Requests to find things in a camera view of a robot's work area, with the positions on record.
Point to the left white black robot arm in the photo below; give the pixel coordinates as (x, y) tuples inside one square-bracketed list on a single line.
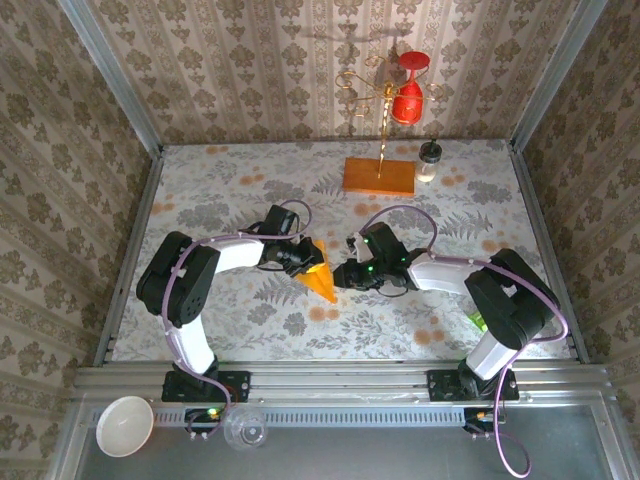
[(180, 280)]

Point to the small glass jar black lid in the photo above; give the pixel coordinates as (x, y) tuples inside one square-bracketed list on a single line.
[(426, 167)]

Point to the clear plastic cup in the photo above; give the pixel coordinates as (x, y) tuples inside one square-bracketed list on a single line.
[(245, 430)]

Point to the red wine glass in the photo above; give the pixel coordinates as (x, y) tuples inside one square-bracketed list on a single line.
[(406, 102)]

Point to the black controller board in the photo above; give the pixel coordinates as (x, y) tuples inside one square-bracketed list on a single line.
[(480, 420), (205, 420)]

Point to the white bowl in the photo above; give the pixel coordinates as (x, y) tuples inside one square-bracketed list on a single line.
[(122, 425)]

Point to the aluminium mounting rail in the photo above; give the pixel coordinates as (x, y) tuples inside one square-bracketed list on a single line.
[(340, 382)]

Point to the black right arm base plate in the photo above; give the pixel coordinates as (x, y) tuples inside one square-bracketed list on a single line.
[(442, 385)]

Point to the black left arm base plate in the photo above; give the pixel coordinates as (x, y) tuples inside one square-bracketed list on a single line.
[(237, 387)]

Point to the aluminium table side rail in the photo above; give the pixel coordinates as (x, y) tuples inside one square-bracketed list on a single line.
[(131, 250), (547, 250)]

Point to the aluminium frame post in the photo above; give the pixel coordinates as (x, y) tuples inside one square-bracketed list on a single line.
[(115, 75), (555, 75)]

